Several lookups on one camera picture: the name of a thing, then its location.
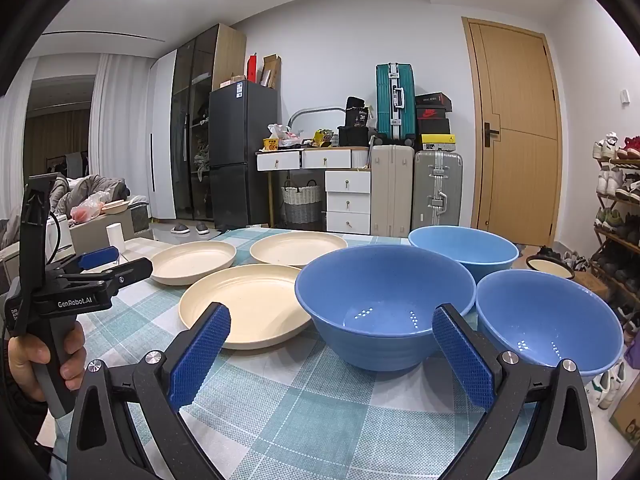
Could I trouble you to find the dark glass door cabinet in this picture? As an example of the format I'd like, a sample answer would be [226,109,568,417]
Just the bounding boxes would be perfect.
[167,24,247,221]

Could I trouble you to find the blue bowl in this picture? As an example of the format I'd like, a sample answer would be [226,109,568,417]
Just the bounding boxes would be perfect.
[408,225,520,285]
[294,245,477,372]
[476,269,625,386]

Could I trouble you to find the cream enamel basin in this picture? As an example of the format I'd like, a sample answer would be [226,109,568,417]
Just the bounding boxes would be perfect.
[526,255,575,281]

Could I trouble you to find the person's left forearm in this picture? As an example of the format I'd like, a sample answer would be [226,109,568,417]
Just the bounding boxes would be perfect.
[0,380,53,471]

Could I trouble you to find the woven laundry basket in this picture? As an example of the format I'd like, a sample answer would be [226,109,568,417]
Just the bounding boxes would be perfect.
[281,180,323,225]

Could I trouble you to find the white sheer curtain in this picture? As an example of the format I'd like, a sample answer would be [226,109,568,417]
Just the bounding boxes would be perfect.
[90,52,151,196]

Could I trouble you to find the red plastic bag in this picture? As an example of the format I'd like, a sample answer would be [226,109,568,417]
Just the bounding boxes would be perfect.
[70,197,108,223]

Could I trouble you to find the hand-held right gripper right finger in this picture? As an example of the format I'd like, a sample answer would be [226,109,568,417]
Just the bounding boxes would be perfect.
[432,302,598,480]

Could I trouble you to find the open cardboard box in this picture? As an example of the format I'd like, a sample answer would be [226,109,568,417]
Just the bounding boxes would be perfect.
[262,54,282,90]

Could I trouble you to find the grey sofa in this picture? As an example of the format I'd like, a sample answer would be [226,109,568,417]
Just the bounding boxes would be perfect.
[0,175,153,261]

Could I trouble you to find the yellow black shoebox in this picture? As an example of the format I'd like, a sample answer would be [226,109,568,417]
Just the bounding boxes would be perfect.
[421,133,458,152]

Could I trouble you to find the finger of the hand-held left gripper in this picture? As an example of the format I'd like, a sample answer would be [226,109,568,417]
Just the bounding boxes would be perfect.
[47,246,120,277]
[97,257,154,298]

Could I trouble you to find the person's left hand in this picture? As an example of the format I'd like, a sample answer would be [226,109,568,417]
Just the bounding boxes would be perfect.
[6,320,87,403]

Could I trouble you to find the cream plate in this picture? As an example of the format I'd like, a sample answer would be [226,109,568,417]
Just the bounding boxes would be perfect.
[178,263,317,351]
[249,231,348,268]
[149,241,237,287]

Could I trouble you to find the teal suitcase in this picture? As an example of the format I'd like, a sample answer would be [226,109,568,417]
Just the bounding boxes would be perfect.
[376,63,416,147]

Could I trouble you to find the curved metal frame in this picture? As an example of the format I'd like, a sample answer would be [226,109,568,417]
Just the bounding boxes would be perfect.
[289,106,346,132]

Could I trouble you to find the shoe rack with shoes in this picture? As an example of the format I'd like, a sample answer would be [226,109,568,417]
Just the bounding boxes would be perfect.
[592,132,640,321]

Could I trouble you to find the black bag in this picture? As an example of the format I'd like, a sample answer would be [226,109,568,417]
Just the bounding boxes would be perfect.
[338,96,373,148]

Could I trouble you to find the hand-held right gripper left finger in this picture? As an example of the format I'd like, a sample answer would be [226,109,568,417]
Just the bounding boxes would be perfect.
[67,302,232,480]

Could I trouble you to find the white drawer desk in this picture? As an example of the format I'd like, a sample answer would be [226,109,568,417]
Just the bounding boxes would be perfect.
[256,146,373,236]

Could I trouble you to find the wooden door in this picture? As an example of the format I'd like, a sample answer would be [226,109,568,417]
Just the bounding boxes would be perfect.
[462,16,561,248]

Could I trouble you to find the white plastic bag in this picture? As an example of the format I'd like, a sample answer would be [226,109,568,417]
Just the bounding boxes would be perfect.
[267,124,303,148]

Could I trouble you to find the dark grey fridge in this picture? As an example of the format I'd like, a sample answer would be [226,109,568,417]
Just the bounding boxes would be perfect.
[208,80,279,228]

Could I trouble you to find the white green sneaker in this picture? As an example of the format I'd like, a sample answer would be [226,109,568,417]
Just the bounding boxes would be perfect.
[592,360,626,408]

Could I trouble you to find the silver suitcase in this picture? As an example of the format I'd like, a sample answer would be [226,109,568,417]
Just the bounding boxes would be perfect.
[412,150,463,231]

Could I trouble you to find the white tall cabinet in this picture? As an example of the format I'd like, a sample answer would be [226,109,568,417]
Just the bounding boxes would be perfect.
[149,50,177,220]

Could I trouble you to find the teal checked tablecloth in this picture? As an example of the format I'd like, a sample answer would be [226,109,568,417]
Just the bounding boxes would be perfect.
[50,227,556,480]

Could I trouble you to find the wooden shoe rack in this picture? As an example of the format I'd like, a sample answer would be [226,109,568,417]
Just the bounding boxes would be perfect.
[592,157,640,311]

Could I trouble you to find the printed cardboard box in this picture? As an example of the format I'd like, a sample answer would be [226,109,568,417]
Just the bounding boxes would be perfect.
[610,375,640,448]

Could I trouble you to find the beige suitcase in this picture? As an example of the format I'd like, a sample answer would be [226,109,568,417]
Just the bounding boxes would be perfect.
[370,145,416,237]

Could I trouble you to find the shoes beside doormat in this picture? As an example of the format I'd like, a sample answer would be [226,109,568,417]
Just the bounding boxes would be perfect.
[537,245,591,271]

